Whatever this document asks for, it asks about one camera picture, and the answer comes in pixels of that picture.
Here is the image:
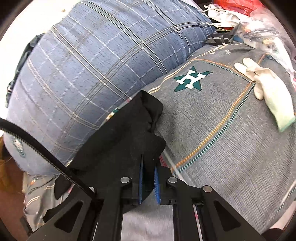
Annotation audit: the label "black pants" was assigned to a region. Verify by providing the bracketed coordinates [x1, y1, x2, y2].
[67, 90, 166, 200]

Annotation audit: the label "red plastic bag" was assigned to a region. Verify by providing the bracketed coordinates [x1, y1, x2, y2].
[212, 0, 265, 16]

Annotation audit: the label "clear plastic bag clutter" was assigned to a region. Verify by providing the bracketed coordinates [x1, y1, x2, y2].
[205, 4, 295, 86]

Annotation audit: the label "white work glove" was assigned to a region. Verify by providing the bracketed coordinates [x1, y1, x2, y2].
[234, 58, 295, 133]

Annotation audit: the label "brown fuzzy garment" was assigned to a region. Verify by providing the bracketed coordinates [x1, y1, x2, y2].
[0, 137, 15, 193]

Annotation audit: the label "blue plaid folded quilt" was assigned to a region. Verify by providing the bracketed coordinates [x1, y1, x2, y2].
[6, 1, 215, 165]

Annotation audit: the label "dark blue garment behind quilt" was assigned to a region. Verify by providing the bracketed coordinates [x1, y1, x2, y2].
[6, 33, 44, 108]

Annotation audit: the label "brown wooden bed frame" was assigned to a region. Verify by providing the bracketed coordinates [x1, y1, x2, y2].
[1, 159, 28, 240]

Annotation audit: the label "black cable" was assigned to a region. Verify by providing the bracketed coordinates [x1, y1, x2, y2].
[0, 117, 96, 200]

